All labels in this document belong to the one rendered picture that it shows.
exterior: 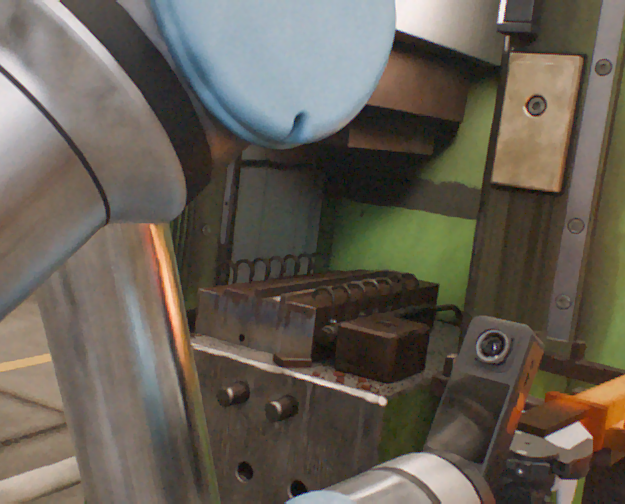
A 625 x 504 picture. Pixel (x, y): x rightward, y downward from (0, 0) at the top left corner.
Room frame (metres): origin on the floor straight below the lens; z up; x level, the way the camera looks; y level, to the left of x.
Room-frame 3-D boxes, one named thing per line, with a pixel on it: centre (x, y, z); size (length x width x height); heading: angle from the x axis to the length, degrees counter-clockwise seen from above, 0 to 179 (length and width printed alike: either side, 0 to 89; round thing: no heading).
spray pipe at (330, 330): (1.35, -0.12, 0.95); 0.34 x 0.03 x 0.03; 150
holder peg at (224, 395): (1.17, 0.08, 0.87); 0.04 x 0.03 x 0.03; 150
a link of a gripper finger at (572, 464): (0.61, -0.18, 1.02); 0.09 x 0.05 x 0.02; 141
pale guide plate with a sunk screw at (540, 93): (1.21, -0.27, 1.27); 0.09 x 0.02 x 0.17; 60
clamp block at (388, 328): (1.22, -0.11, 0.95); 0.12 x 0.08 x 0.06; 150
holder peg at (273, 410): (1.13, 0.02, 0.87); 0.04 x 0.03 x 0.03; 150
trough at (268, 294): (1.42, -0.06, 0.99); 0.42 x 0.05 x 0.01; 150
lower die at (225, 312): (1.44, -0.03, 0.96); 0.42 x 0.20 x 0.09; 150
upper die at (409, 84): (1.44, -0.03, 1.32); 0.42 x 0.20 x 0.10; 150
